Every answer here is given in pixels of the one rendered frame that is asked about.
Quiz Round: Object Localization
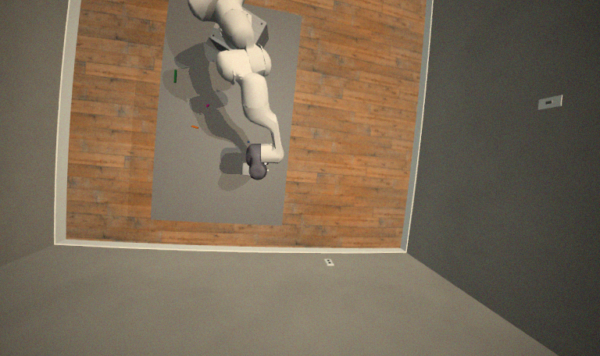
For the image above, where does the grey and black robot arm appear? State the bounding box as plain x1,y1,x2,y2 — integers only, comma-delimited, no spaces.
187,0,284,180

